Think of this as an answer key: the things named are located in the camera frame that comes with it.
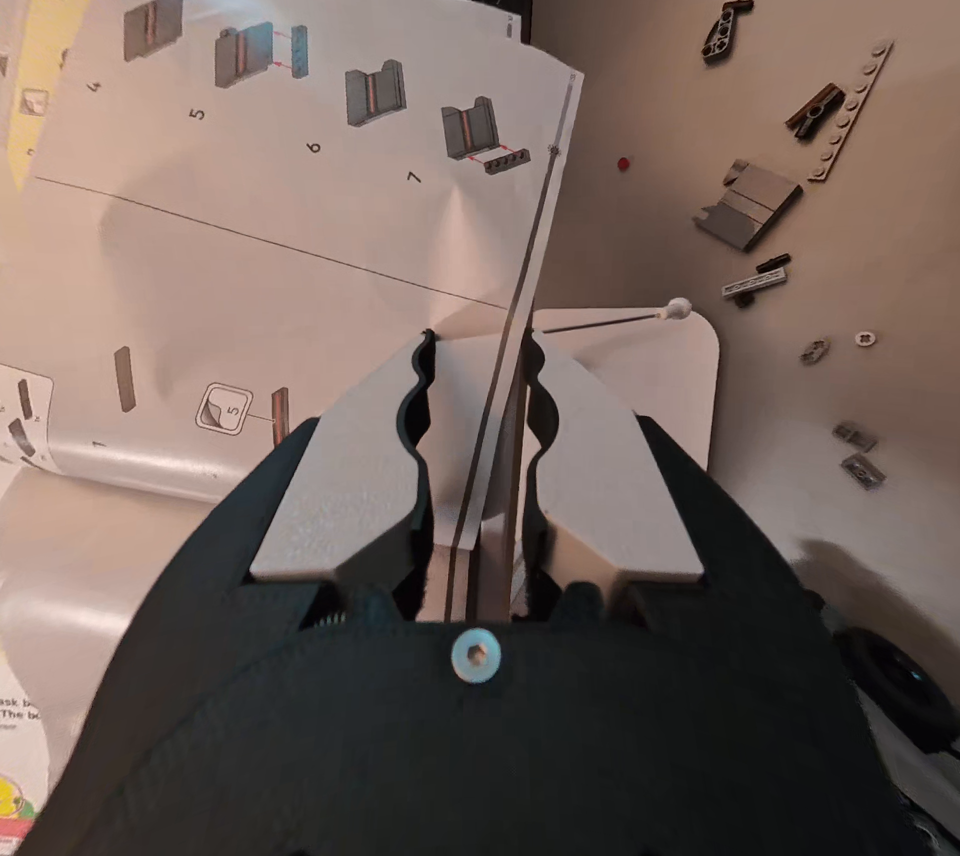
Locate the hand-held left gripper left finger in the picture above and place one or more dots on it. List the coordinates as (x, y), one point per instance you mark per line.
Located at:
(345, 496)

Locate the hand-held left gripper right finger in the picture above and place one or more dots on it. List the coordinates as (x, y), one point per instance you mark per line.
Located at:
(615, 503)

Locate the thick lego instruction booklet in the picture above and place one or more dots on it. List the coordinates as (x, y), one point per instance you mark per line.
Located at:
(262, 211)

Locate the scattered loose lego pieces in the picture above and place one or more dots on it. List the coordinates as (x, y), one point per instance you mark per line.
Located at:
(750, 203)

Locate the grey lego car model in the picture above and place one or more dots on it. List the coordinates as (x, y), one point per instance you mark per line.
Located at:
(892, 683)

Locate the white booklet stand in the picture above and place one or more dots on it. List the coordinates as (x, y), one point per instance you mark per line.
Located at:
(660, 376)

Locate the large printed task sheet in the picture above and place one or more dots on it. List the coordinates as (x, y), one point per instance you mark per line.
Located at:
(75, 608)

